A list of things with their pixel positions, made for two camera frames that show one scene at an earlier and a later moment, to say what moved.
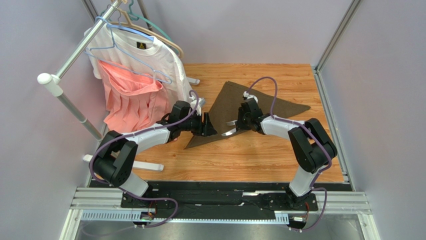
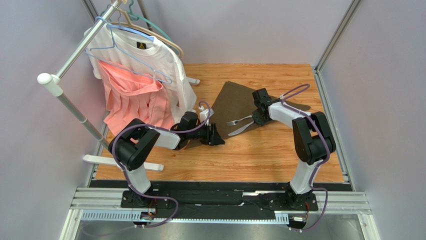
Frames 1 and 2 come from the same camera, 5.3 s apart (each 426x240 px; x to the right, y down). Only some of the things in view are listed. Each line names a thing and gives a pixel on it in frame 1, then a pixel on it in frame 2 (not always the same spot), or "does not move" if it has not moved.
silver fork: (231, 123) does not move
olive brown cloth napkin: (223, 111) does not move
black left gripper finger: (208, 128) → (215, 137)
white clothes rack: (55, 84) does not move
